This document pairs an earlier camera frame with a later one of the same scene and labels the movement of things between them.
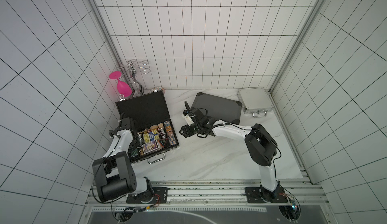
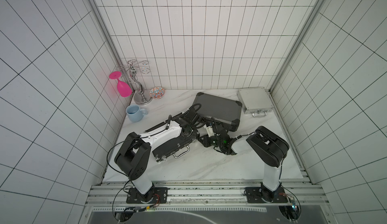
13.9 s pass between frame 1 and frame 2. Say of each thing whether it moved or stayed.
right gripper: moved
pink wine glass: stayed
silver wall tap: stayed
